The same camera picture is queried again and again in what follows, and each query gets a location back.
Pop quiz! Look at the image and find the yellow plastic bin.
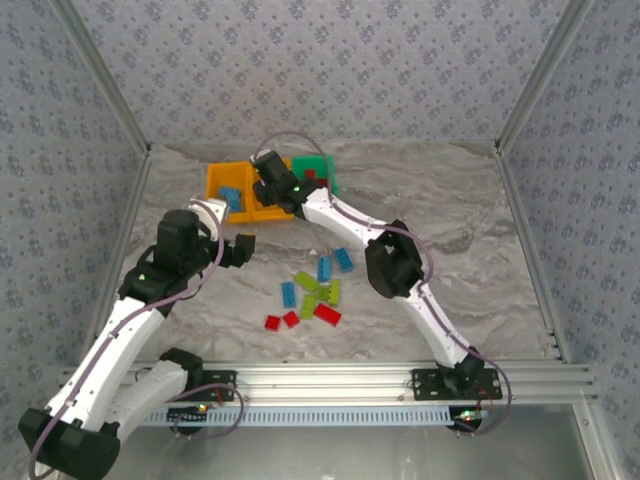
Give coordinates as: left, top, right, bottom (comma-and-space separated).
206, 160, 254, 226
248, 157, 297, 223

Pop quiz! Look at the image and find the green plastic bin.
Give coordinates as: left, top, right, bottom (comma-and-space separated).
291, 154, 341, 199

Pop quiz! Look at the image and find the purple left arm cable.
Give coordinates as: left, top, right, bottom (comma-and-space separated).
27, 219, 224, 479

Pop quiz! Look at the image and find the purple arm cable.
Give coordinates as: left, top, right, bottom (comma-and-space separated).
254, 129, 514, 436
27, 219, 224, 479

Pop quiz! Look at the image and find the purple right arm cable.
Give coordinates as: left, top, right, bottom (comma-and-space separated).
254, 129, 514, 436

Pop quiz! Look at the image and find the aluminium side frame rail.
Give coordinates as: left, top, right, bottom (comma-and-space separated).
77, 147, 154, 366
492, 142, 574, 364

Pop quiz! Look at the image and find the aluminium front frame rail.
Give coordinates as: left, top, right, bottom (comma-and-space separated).
57, 360, 599, 405

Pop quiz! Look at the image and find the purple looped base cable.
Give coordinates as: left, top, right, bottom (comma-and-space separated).
169, 383, 246, 441

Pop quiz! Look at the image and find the aluminium frame post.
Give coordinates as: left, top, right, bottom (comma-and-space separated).
49, 0, 154, 156
493, 0, 599, 151

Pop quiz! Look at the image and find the light blue slotted cable duct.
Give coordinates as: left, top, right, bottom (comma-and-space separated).
142, 404, 451, 429

